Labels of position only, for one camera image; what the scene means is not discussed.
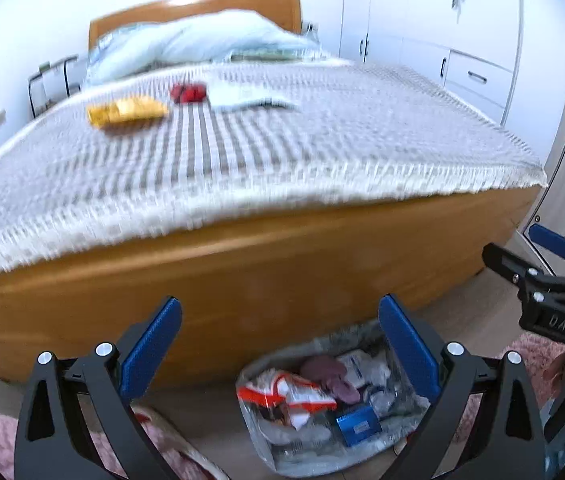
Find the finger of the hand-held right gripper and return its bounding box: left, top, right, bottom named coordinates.
left=527, top=224, right=565, bottom=276
left=483, top=242, right=565, bottom=306

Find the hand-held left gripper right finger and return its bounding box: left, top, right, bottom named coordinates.
left=379, top=294, right=546, bottom=480

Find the clear plastic clamshell container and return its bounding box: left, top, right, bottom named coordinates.
left=262, top=425, right=398, bottom=476

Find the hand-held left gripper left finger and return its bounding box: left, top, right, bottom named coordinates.
left=14, top=296, right=183, bottom=480

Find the red wrapper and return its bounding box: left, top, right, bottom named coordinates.
left=169, top=81, right=208, bottom=106

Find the leaf-print plastic trash bag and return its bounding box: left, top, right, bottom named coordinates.
left=235, top=317, right=436, bottom=477

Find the light blue packet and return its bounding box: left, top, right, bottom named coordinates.
left=206, top=80, right=299, bottom=112

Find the pale green ruffled pillow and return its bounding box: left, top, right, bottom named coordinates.
left=227, top=42, right=323, bottom=63

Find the dark blue cardboard box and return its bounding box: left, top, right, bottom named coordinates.
left=335, top=405, right=383, bottom=447

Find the white and red slipper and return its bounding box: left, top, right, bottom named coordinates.
left=455, top=335, right=565, bottom=441
left=130, top=405, right=228, bottom=480

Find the wooden bed frame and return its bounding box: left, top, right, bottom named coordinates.
left=0, top=182, right=546, bottom=396

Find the white milk carton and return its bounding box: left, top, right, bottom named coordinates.
left=337, top=350, right=378, bottom=381

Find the yellow food packet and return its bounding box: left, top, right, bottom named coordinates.
left=86, top=96, right=169, bottom=130

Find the grey checked lace-edged blanket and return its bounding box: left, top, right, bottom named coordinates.
left=0, top=57, right=548, bottom=283

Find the white wardrobe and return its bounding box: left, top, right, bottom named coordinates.
left=339, top=0, right=523, bottom=126

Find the light blue ruffled pillow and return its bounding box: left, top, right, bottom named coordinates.
left=85, top=27, right=163, bottom=83

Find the mauve cloth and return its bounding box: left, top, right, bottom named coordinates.
left=300, top=355, right=363, bottom=405

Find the wooden headboard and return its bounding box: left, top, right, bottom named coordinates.
left=88, top=0, right=303, bottom=53

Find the red and white snack bag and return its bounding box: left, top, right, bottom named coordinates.
left=240, top=367, right=338, bottom=431

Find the black frame side table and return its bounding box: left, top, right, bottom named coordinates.
left=27, top=55, right=83, bottom=121

